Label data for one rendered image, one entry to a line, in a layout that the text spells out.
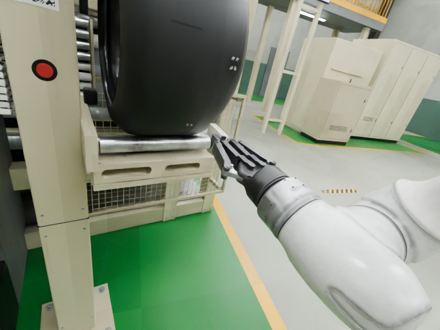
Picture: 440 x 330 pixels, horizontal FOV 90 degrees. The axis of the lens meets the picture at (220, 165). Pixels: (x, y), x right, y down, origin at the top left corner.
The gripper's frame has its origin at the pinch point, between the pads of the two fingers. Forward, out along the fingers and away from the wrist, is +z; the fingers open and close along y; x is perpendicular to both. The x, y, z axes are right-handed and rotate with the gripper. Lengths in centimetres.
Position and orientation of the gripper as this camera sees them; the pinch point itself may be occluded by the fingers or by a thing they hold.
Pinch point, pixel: (217, 135)
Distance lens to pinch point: 50.7
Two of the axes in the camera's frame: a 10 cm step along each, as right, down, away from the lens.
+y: -8.3, 0.8, -5.5
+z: -4.9, -5.8, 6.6
